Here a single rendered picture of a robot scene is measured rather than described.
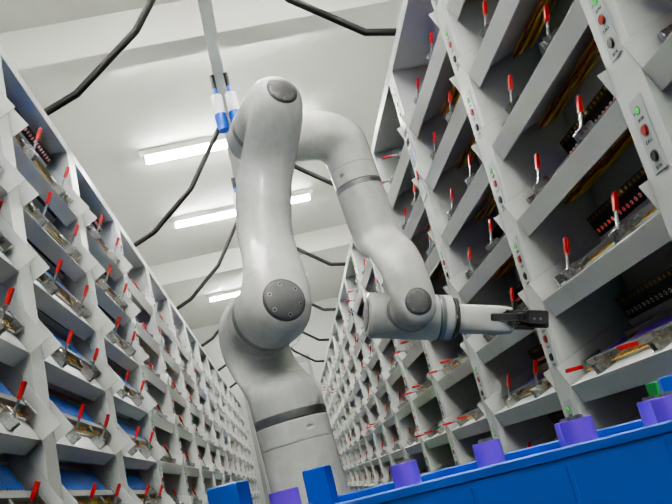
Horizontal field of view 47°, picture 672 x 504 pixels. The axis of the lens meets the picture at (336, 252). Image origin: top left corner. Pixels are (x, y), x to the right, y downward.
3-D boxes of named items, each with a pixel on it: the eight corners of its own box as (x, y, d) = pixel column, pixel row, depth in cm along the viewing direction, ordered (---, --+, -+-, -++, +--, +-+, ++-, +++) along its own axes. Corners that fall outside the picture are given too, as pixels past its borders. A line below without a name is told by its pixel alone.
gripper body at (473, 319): (440, 339, 149) (497, 340, 150) (455, 337, 139) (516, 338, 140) (440, 299, 150) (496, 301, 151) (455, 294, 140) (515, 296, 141)
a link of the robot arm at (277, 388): (269, 424, 120) (231, 279, 126) (235, 443, 135) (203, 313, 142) (338, 406, 125) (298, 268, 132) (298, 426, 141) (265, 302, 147)
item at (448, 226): (493, 175, 197) (460, 133, 200) (448, 246, 255) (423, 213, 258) (554, 134, 201) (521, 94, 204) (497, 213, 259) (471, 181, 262)
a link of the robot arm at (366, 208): (392, 155, 140) (450, 314, 132) (376, 189, 155) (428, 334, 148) (345, 167, 138) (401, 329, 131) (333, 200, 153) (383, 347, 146)
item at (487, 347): (542, 325, 187) (506, 279, 190) (484, 364, 245) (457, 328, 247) (605, 279, 191) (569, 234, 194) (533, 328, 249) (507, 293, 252)
